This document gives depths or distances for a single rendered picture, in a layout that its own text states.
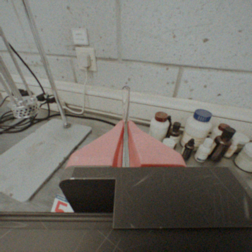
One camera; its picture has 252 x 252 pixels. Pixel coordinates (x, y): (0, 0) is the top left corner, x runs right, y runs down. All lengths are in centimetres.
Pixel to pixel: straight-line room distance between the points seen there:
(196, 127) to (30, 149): 53
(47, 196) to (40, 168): 9
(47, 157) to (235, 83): 63
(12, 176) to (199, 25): 66
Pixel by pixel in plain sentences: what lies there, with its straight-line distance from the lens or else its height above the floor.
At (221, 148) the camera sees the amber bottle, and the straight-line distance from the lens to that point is 46.
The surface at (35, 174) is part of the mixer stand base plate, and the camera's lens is 45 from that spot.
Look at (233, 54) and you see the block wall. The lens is 52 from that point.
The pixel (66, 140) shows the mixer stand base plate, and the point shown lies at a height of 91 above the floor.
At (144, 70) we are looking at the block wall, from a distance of 52.
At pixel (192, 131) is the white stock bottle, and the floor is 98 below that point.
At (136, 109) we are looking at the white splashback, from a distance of 54.
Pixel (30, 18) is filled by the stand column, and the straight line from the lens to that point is 47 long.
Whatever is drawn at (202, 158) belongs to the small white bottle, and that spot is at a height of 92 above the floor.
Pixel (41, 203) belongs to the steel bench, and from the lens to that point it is 40.
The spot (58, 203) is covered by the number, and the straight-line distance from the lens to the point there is 35.
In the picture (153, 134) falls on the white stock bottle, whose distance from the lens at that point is 44.
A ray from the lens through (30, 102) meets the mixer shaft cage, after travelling 42.
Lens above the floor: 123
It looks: 38 degrees down
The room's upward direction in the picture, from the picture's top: straight up
